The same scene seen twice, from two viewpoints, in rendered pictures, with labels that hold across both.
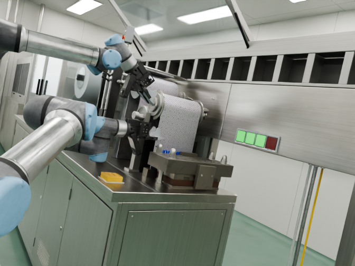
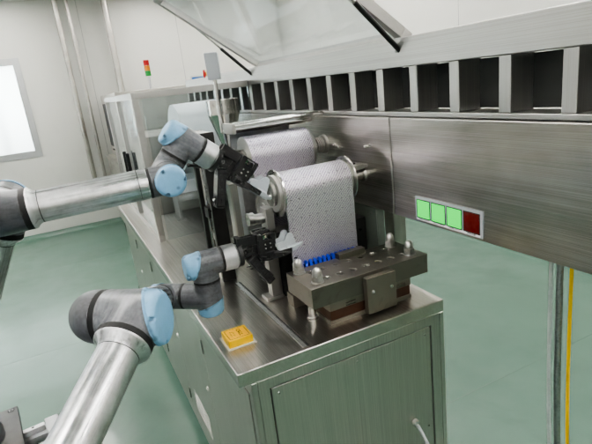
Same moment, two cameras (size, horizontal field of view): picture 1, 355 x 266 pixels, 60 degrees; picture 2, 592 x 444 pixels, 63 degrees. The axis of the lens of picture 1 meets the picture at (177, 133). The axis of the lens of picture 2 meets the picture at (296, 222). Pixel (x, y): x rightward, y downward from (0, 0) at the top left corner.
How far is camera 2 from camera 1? 43 cm
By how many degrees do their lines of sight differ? 17
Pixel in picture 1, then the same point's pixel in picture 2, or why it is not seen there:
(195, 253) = (395, 401)
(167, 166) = (312, 300)
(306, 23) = not seen: outside the picture
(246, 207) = not seen: hidden behind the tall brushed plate
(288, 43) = (460, 37)
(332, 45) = (536, 36)
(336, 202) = not seen: outside the picture
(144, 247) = (312, 422)
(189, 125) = (340, 205)
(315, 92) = (523, 131)
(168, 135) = (309, 234)
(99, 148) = (207, 299)
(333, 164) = (578, 262)
